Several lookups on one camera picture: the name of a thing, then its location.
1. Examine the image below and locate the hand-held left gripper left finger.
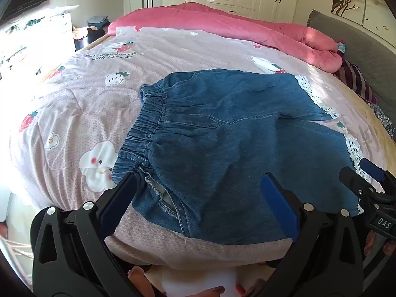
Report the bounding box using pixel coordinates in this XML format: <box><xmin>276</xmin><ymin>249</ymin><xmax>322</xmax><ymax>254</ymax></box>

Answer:
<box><xmin>31</xmin><ymin>172</ymin><xmax>146</xmax><ymax>297</ymax></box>

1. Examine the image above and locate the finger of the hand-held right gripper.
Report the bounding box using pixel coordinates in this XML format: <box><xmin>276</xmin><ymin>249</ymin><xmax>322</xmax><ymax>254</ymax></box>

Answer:
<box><xmin>339</xmin><ymin>167</ymin><xmax>384</xmax><ymax>204</ymax></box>
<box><xmin>360</xmin><ymin>158</ymin><xmax>396</xmax><ymax>193</ymax></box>

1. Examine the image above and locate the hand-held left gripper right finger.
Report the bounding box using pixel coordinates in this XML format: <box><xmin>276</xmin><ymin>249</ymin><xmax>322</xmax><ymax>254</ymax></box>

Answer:
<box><xmin>257</xmin><ymin>172</ymin><xmax>372</xmax><ymax>297</ymax></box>

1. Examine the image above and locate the blue denim pants lace trim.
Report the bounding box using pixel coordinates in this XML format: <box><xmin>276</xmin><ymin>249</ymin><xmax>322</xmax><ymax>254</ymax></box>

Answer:
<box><xmin>112</xmin><ymin>69</ymin><xmax>373</xmax><ymax>246</ymax></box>

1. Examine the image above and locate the person's right hand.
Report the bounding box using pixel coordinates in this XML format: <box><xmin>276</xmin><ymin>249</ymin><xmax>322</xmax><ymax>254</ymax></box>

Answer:
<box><xmin>363</xmin><ymin>231</ymin><xmax>377</xmax><ymax>257</ymax></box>

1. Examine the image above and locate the dark floral cloth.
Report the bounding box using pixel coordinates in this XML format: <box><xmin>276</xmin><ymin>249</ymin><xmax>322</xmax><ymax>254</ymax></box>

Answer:
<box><xmin>370</xmin><ymin>102</ymin><xmax>396</xmax><ymax>140</ymax></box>

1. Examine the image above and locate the person's foot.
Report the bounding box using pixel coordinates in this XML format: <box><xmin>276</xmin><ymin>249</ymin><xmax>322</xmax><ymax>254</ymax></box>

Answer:
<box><xmin>128</xmin><ymin>266</ymin><xmax>156</xmax><ymax>297</ymax></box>
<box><xmin>198</xmin><ymin>278</ymin><xmax>267</xmax><ymax>297</ymax></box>

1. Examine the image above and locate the striped maroon cloth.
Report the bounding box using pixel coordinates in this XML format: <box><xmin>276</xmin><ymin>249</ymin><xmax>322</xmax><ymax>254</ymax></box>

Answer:
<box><xmin>332</xmin><ymin>59</ymin><xmax>378</xmax><ymax>104</ymax></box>

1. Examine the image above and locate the pink strawberry print bed quilt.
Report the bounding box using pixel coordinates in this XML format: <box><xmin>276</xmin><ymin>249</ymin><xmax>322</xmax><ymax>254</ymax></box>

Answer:
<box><xmin>9</xmin><ymin>26</ymin><xmax>393</xmax><ymax>270</ymax></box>

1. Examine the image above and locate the grey padded headboard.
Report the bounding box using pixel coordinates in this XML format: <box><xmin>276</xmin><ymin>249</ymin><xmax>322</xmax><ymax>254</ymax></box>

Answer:
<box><xmin>306</xmin><ymin>10</ymin><xmax>396</xmax><ymax>137</ymax></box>

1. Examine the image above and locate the white dresser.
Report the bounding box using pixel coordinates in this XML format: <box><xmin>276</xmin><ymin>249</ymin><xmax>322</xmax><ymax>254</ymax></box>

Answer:
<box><xmin>0</xmin><ymin>9</ymin><xmax>76</xmax><ymax>81</ymax></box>

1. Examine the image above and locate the stack of folded clothes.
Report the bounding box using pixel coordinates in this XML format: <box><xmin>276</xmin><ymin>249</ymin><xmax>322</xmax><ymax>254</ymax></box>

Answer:
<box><xmin>87</xmin><ymin>15</ymin><xmax>111</xmax><ymax>30</ymax></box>

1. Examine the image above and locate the pink comforter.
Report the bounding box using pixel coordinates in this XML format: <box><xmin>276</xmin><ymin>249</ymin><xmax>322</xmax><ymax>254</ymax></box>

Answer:
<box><xmin>108</xmin><ymin>2</ymin><xmax>343</xmax><ymax>69</ymax></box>

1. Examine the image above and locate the wooden bed frame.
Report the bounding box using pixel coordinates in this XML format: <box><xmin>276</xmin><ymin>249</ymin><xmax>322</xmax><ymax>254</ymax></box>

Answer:
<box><xmin>43</xmin><ymin>34</ymin><xmax>109</xmax><ymax>78</ymax></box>

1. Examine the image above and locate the floral wall painting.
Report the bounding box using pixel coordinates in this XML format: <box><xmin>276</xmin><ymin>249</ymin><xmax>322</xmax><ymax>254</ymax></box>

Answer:
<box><xmin>331</xmin><ymin>0</ymin><xmax>387</xmax><ymax>33</ymax></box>

